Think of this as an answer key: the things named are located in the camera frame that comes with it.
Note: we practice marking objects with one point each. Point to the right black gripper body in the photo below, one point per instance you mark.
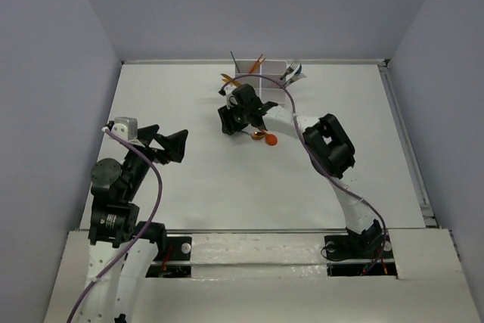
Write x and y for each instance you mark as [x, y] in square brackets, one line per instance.
[244, 113]

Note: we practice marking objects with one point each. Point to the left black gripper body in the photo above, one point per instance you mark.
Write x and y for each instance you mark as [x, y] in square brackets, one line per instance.
[150, 141]

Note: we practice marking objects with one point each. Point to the gold knife green handle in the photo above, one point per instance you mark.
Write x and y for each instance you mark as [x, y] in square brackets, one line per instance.
[232, 82]

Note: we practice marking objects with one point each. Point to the orange spoon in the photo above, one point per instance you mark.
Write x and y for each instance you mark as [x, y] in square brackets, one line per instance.
[270, 139]

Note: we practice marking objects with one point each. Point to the red-orange chopstick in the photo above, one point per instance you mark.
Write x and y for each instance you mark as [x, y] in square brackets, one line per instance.
[256, 64]
[259, 68]

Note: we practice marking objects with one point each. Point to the silver fork teal handle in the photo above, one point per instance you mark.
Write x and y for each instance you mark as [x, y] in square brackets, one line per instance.
[294, 79]

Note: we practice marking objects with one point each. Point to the teal chopstick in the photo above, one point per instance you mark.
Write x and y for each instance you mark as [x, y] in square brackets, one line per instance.
[235, 62]

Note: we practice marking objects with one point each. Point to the blue metal fork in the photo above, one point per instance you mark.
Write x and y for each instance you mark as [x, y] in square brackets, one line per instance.
[300, 72]

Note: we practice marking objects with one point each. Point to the silver fork pink handle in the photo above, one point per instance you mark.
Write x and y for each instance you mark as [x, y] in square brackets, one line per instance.
[292, 68]

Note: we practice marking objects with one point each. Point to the orange plastic knife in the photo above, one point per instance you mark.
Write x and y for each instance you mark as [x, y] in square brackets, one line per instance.
[225, 76]

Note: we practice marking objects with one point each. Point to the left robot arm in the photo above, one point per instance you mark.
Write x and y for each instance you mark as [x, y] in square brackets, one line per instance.
[122, 247]

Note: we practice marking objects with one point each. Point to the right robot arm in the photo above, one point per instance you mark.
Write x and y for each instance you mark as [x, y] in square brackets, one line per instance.
[329, 148]

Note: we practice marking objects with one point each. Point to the white left organizer container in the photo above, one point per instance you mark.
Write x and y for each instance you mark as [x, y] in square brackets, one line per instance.
[245, 66]

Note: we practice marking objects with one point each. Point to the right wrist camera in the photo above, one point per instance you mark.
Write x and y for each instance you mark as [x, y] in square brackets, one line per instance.
[227, 89]

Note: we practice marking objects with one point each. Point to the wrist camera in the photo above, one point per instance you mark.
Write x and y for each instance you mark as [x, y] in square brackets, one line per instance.
[123, 127]
[227, 89]

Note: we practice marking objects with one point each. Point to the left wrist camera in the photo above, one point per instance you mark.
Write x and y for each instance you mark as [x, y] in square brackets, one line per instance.
[123, 127]

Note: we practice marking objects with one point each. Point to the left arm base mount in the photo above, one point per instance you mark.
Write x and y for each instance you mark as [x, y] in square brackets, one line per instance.
[169, 259]

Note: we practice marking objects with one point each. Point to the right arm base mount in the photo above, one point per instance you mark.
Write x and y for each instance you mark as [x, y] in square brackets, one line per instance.
[343, 261]

